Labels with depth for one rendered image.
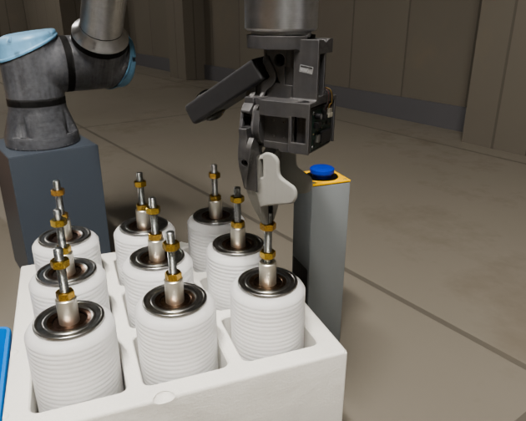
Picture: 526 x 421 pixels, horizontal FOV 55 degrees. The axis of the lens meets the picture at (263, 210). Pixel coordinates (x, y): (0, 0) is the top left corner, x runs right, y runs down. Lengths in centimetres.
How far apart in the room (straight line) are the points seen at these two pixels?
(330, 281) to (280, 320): 29
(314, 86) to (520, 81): 190
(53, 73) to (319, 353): 78
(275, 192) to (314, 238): 29
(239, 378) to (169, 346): 9
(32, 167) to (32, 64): 20
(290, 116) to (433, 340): 62
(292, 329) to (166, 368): 16
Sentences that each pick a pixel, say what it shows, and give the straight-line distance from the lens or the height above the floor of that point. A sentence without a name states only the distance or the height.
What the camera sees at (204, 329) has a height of 23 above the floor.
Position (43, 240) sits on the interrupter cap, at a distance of 82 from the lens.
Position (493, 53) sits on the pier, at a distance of 244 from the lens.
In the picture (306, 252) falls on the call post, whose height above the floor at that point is 19.
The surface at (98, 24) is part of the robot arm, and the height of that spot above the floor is 54.
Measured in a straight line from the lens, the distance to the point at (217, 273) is 73.
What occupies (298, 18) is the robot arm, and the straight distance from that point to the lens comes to 52.
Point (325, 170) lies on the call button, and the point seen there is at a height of 33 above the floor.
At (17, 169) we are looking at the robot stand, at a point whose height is 27.
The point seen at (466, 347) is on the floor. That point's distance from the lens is 103.
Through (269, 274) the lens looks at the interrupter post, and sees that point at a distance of 63.
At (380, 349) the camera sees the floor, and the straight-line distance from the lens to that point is 98.
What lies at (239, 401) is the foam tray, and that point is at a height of 15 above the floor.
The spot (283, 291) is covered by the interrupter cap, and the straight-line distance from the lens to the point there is 63.
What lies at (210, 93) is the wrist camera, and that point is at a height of 48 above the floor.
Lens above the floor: 57
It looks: 22 degrees down
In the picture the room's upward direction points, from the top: straight up
